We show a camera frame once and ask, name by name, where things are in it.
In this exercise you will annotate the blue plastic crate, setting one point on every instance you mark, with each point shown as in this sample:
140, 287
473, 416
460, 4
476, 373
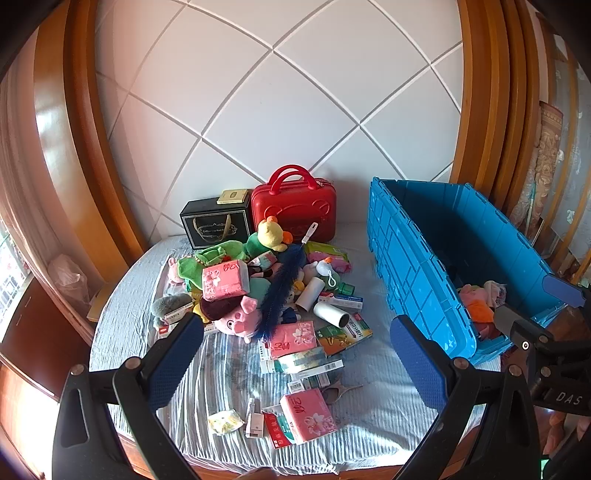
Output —
415, 258

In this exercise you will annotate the pink pig plush orange dress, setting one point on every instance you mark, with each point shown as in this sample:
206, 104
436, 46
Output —
475, 302

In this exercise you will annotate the green orange packet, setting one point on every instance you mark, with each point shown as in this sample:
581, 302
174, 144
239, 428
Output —
337, 341

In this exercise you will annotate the black gift box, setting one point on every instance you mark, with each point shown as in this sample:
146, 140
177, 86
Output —
212, 226

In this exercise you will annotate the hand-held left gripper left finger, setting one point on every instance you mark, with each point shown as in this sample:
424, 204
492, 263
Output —
178, 357

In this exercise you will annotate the red hard-shell suitcase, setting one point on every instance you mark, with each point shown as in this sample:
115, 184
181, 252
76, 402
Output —
295, 207

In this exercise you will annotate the white padded wooden headboard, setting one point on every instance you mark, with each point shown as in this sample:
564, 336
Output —
277, 115

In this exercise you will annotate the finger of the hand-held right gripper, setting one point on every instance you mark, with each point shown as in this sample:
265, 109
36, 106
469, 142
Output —
531, 330
559, 285

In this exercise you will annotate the rolled floral carpet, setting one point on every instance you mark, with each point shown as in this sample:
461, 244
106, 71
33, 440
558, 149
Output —
542, 175

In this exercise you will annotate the small gold box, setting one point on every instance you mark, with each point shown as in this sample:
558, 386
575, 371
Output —
233, 196

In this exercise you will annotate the green frog plush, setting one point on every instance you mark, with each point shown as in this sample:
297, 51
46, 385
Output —
212, 256

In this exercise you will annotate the small brown scissors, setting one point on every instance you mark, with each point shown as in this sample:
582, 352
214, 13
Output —
334, 393

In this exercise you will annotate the long white teal box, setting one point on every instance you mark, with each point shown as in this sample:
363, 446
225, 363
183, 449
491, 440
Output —
346, 302

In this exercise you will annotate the pink floral tissue pack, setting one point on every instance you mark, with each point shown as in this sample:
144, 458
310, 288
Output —
224, 281
307, 415
293, 340

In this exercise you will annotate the white goose plush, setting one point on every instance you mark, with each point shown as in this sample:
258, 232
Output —
323, 272

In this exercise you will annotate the small white green box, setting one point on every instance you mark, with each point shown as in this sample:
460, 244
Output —
309, 382

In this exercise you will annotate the white paper roll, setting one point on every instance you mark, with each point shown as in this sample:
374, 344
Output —
310, 293
330, 314

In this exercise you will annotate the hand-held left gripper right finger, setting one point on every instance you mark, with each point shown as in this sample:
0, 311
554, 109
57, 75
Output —
415, 364

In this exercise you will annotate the yellow duck plush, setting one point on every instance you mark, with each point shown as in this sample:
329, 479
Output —
270, 235

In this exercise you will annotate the white red green medicine box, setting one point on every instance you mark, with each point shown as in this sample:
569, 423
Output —
277, 429

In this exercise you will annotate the pink wet wipes pack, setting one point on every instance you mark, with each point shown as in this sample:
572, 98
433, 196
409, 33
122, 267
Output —
325, 254

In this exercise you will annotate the wooden bedside cabinet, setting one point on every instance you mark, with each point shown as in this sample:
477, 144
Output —
37, 350

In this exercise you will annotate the grey plush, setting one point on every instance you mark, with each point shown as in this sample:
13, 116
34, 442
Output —
171, 304

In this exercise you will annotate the mint green plush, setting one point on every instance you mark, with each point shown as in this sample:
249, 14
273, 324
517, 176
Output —
259, 290

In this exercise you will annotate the light blue bed sheet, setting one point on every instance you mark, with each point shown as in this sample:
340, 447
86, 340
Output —
369, 392

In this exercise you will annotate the clear plastic bag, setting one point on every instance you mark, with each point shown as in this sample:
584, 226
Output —
69, 281

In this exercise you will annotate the small yellow snack packet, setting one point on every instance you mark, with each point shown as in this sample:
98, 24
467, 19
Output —
225, 422

